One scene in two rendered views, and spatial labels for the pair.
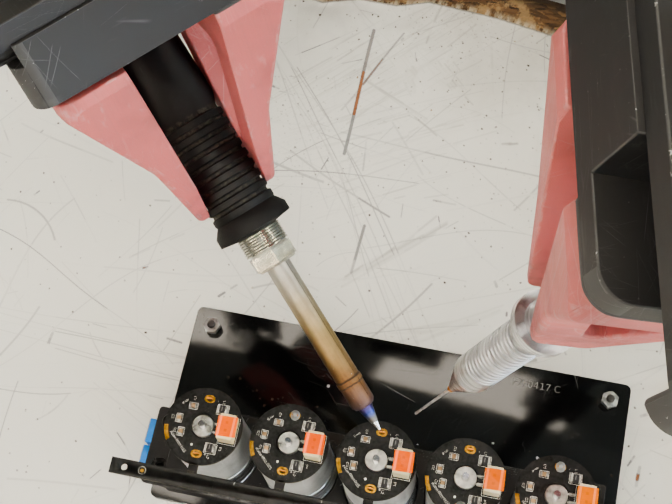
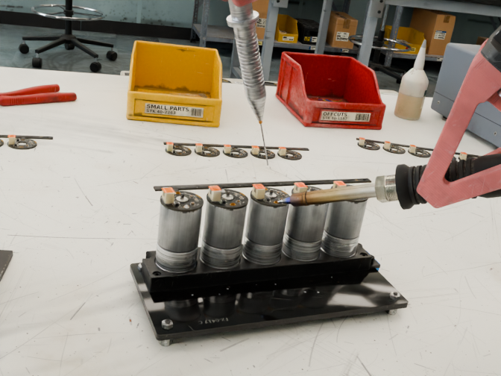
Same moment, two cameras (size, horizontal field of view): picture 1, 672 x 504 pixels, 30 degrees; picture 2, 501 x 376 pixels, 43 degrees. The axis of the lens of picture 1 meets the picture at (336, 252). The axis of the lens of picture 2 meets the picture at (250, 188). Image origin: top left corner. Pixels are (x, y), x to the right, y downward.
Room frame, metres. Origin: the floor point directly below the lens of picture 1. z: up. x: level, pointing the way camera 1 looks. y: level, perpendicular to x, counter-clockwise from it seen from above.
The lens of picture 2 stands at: (0.31, -0.26, 0.97)
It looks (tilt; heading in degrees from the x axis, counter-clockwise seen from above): 24 degrees down; 134
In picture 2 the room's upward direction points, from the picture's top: 8 degrees clockwise
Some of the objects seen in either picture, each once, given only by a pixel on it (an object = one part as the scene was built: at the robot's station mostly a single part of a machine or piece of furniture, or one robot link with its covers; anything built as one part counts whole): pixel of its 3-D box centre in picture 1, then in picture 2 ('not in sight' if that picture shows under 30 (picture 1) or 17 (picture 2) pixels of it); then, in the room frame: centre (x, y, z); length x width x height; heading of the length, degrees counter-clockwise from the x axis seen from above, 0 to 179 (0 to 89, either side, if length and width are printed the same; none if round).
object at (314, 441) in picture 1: (311, 445); (301, 189); (0.09, 0.02, 0.82); 0.01 x 0.01 x 0.01; 69
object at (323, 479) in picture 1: (296, 459); (304, 228); (0.09, 0.03, 0.79); 0.02 x 0.02 x 0.05
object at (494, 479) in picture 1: (490, 480); (215, 193); (0.07, -0.03, 0.82); 0.01 x 0.01 x 0.01; 69
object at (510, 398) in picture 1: (391, 443); (268, 290); (0.10, -0.01, 0.76); 0.16 x 0.07 x 0.01; 69
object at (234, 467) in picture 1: (215, 442); (342, 225); (0.10, 0.05, 0.79); 0.02 x 0.02 x 0.05
